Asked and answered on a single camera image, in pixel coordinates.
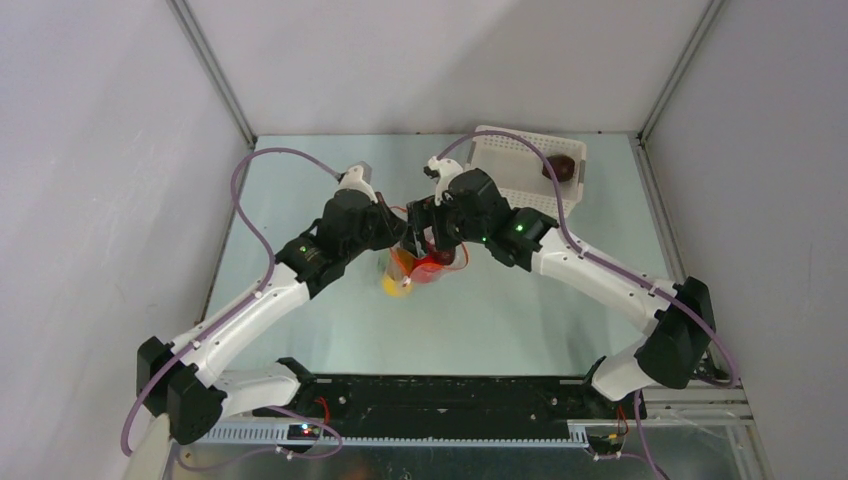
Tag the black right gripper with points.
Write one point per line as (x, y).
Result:
(421, 221)

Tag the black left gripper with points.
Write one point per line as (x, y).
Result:
(393, 227)

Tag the brown toy kiwi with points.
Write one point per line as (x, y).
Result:
(403, 258)

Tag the clear zip bag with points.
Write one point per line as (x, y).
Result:
(392, 269)

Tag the yellow green toy mango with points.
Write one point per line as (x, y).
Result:
(396, 288)

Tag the red toy wax apple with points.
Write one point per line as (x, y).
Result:
(425, 272)

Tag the dark purple toy plum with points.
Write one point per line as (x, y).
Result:
(563, 168)

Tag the dark maroon toy fig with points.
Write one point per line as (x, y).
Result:
(444, 258)

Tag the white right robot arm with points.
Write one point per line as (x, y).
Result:
(675, 320)

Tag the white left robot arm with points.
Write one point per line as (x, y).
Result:
(183, 379)

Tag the white perforated plastic basket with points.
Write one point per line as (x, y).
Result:
(518, 172)

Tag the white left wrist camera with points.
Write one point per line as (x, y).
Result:
(357, 177)

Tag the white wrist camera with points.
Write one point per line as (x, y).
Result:
(442, 171)
(357, 177)

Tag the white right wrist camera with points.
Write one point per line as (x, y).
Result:
(442, 171)

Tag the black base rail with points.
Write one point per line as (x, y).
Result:
(456, 407)

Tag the grey slotted cable duct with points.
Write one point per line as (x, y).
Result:
(304, 434)

